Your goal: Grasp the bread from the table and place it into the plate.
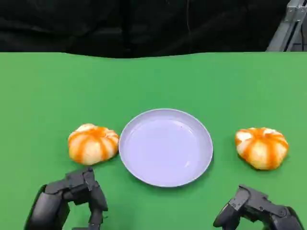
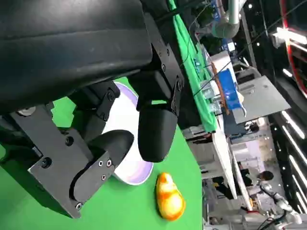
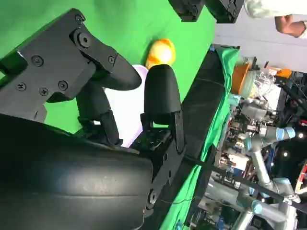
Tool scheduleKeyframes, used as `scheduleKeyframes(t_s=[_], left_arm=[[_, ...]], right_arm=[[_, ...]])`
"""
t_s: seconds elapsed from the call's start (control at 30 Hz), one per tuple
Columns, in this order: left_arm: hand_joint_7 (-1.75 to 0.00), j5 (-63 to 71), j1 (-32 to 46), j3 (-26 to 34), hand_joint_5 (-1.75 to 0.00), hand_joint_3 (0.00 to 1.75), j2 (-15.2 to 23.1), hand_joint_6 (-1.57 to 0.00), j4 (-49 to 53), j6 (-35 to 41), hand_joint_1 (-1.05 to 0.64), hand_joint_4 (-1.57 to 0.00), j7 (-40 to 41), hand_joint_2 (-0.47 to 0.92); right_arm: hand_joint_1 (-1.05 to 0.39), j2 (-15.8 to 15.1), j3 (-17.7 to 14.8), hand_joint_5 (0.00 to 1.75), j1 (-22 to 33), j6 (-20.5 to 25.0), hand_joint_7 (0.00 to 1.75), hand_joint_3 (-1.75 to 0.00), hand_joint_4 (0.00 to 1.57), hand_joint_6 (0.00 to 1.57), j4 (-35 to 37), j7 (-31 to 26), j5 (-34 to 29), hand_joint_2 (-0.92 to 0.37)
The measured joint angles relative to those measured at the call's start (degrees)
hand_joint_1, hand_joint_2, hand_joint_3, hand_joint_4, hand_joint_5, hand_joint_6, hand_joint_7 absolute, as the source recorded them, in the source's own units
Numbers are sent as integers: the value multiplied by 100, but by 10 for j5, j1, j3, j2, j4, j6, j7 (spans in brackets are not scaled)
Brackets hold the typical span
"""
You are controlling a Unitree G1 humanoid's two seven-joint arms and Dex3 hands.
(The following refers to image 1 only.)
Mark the grey metal frame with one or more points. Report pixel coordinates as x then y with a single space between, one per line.
287 31

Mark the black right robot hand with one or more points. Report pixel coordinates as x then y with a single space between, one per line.
259 206

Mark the black backdrop curtain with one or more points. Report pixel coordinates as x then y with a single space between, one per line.
134 26

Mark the orange white toy bread roll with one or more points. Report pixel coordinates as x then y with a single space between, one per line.
92 146
261 149

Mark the lilac plate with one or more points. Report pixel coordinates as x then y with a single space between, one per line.
165 148

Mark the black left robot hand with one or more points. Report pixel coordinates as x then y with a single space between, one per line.
50 206

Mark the green table cloth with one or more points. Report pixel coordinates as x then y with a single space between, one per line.
153 83

